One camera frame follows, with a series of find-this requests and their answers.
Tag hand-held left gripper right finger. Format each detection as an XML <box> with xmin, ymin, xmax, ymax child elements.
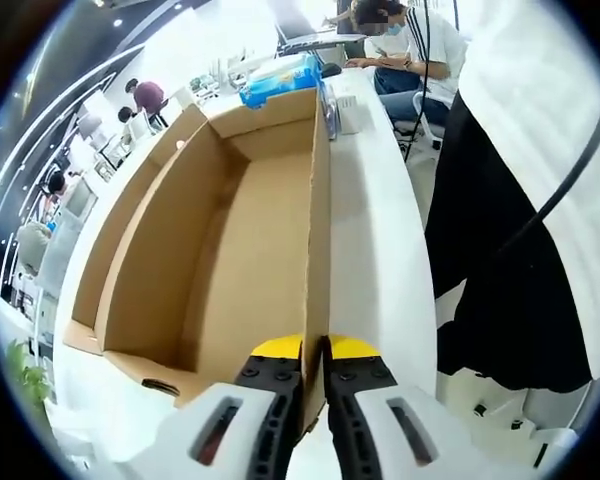
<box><xmin>321</xmin><ymin>334</ymin><xmax>496</xmax><ymax>480</ymax></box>

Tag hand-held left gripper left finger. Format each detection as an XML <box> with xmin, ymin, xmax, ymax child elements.
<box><xmin>114</xmin><ymin>334</ymin><xmax>305</xmax><ymax>480</ymax></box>

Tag brown cardboard shoe box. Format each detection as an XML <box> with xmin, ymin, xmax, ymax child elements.
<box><xmin>62</xmin><ymin>84</ymin><xmax>334</xmax><ymax>436</ymax></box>

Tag blue tissue pack soft item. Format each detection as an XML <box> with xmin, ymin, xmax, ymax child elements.
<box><xmin>238</xmin><ymin>53</ymin><xmax>324</xmax><ymax>110</ymax></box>

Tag white chair base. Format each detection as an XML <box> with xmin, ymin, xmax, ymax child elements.
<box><xmin>437</xmin><ymin>369</ymin><xmax>581</xmax><ymax>466</ymax></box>

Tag person's black trousers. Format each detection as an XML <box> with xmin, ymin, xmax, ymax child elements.
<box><xmin>422</xmin><ymin>89</ymin><xmax>594</xmax><ymax>394</ymax></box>

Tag green potted plant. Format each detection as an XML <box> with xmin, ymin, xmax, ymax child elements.
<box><xmin>4</xmin><ymin>339</ymin><xmax>54</xmax><ymax>406</ymax></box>

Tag white office chair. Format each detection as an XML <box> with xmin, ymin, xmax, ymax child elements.
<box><xmin>410</xmin><ymin>91</ymin><xmax>455</xmax><ymax>151</ymax></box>

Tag person in white shirt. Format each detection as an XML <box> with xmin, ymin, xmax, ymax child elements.
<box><xmin>454</xmin><ymin>0</ymin><xmax>600</xmax><ymax>396</ymax></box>

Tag grey laptop on stand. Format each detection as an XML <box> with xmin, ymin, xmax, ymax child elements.
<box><xmin>274</xmin><ymin>7</ymin><xmax>369</xmax><ymax>51</ymax></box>

